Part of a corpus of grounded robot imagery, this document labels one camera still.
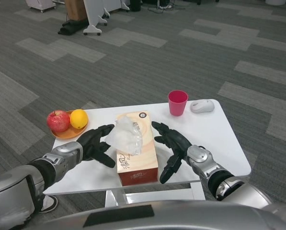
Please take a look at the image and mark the orange tissue box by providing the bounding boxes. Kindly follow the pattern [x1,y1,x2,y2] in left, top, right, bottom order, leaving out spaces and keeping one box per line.
[103,111,159,187]

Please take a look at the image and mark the black floor cables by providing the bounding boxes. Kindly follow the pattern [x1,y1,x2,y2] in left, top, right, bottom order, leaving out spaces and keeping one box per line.
[147,0,179,12]

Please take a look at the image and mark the white wheeled partition board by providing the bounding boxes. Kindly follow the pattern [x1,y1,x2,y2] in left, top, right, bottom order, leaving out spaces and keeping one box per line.
[82,0,131,36]

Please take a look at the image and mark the silver robot chest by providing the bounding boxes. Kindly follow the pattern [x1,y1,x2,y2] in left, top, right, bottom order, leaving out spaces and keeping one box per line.
[41,200,286,230]

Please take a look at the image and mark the black bag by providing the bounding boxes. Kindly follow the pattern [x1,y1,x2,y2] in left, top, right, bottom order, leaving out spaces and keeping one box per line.
[57,18,90,36]

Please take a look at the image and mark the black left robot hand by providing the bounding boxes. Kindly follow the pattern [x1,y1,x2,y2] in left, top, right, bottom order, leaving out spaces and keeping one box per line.
[76,124,116,168]

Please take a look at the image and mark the pink plastic cup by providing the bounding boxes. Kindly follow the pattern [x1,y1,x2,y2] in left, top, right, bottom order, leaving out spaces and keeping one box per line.
[168,90,189,117]

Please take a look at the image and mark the brown cardboard box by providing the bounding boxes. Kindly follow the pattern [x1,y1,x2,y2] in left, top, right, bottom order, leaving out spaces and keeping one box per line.
[65,0,87,21]

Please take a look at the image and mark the black trash bin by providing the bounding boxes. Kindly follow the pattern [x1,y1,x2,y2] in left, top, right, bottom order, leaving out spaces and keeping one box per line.
[129,0,142,12]

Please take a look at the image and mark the red apple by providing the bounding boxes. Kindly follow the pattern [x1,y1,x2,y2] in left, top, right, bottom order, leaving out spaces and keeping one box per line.
[46,110,70,133]

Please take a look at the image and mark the white fluffy object blue band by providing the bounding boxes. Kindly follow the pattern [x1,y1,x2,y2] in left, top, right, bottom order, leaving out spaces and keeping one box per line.
[0,207,31,228]

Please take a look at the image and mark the yellow orange fruit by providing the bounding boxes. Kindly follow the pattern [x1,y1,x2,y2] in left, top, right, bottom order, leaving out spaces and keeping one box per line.
[69,109,89,129]

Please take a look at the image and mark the white wheeled cabinet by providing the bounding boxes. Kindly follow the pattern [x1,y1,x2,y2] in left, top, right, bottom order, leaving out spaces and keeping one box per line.
[25,0,57,13]

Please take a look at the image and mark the white round column base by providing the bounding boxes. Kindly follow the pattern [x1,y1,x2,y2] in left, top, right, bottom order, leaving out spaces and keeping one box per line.
[264,0,286,6]

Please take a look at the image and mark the black white sneaker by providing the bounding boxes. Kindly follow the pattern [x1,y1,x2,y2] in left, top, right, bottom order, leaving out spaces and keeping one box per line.
[39,195,58,214]

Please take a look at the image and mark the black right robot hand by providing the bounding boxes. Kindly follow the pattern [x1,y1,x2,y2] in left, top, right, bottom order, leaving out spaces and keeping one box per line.
[151,121,193,184]

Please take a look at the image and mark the white computer mouse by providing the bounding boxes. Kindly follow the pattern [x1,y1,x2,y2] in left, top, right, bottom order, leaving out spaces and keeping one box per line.
[190,99,215,114]

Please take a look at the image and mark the orange plate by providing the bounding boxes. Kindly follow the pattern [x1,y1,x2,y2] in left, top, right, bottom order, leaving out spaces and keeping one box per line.
[50,110,89,139]

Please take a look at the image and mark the white table base frame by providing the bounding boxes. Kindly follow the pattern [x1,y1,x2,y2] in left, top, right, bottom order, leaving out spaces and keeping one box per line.
[104,181,206,208]

